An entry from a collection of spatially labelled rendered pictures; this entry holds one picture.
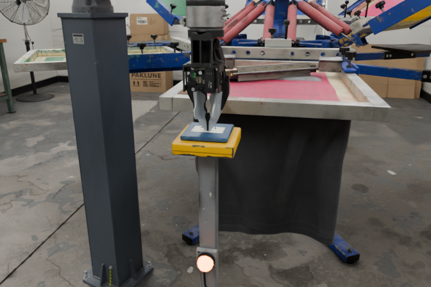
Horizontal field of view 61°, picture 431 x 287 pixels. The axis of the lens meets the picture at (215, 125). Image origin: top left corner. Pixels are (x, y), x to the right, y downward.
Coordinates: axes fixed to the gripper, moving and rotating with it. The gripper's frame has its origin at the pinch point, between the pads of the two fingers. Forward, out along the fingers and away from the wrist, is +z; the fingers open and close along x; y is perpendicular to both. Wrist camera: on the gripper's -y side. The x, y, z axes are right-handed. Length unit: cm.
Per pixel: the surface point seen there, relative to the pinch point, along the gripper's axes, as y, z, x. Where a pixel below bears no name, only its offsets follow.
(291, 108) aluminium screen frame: -17.2, 0.2, 17.8
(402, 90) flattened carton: -474, 87, 182
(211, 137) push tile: 4.8, 1.2, 1.5
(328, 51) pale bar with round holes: -99, -5, 34
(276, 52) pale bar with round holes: -99, -5, 11
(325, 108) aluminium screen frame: -17.2, -0.2, 26.0
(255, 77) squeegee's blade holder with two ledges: -63, 1, 5
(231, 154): 6.5, 3.9, 5.9
